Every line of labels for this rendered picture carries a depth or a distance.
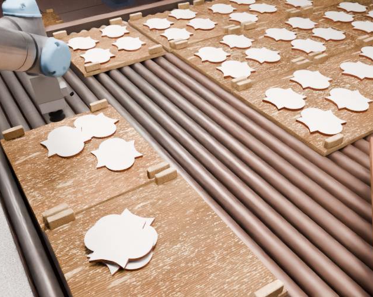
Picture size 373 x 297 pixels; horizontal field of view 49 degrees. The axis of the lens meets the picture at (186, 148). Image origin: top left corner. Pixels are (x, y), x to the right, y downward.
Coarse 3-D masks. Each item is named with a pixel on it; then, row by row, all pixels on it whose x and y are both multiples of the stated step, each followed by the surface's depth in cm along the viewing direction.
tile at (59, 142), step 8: (56, 128) 120; (64, 128) 120; (72, 128) 119; (80, 128) 119; (48, 136) 117; (56, 136) 117; (64, 136) 117; (72, 136) 116; (80, 136) 116; (48, 144) 114; (56, 144) 114; (64, 144) 114; (72, 144) 113; (80, 144) 113; (56, 152) 111; (64, 152) 111; (72, 152) 111; (80, 152) 111
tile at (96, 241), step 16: (112, 224) 88; (128, 224) 88; (144, 224) 88; (96, 240) 84; (112, 240) 84; (128, 240) 84; (144, 240) 84; (96, 256) 81; (112, 256) 81; (128, 256) 81; (144, 256) 81
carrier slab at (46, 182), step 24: (72, 120) 126; (120, 120) 125; (24, 144) 117; (96, 144) 115; (144, 144) 115; (24, 168) 108; (48, 168) 108; (72, 168) 107; (96, 168) 107; (144, 168) 106; (24, 192) 101; (48, 192) 100; (72, 192) 100; (96, 192) 100; (120, 192) 99
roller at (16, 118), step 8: (0, 80) 153; (0, 88) 148; (0, 96) 144; (8, 96) 143; (8, 104) 138; (8, 112) 135; (16, 112) 134; (16, 120) 130; (24, 120) 132; (24, 128) 126
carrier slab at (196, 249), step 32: (160, 192) 99; (192, 192) 98; (160, 224) 91; (192, 224) 90; (224, 224) 90; (64, 256) 84; (160, 256) 84; (192, 256) 83; (224, 256) 83; (256, 256) 83; (96, 288) 78; (128, 288) 78; (160, 288) 78; (192, 288) 77; (224, 288) 77; (256, 288) 77
